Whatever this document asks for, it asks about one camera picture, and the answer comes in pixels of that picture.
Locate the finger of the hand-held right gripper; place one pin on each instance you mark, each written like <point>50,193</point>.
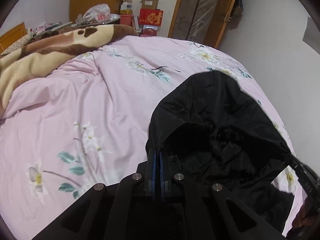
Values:
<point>297,163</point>

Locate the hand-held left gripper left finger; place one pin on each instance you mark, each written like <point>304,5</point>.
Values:
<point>153,170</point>

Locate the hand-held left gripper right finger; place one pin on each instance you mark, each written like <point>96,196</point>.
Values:
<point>162,172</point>

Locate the black puffer jacket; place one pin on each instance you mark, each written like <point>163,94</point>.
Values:
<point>212,110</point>

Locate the person's right hand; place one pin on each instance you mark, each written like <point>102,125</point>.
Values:
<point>307,216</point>

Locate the pink floral duvet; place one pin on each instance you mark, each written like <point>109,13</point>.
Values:
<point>87,105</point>

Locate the red gift box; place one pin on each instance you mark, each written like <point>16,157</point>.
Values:
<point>151,18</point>

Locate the pink box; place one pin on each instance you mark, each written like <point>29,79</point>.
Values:
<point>126,20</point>

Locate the brown dog print blanket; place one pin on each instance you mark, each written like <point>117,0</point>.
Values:
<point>37,55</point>

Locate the wooden door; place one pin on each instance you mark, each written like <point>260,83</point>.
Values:
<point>200,10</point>

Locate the cardboard box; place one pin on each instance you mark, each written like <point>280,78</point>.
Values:
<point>149,3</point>

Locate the white plastic bag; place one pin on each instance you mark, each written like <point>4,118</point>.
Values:
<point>96,12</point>

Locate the hanging bag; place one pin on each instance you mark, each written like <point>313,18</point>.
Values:
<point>238,5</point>

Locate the clear gift bag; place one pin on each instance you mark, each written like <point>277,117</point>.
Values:
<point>126,1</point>

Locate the wooden headboard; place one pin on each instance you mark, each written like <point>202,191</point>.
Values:
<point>12,36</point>

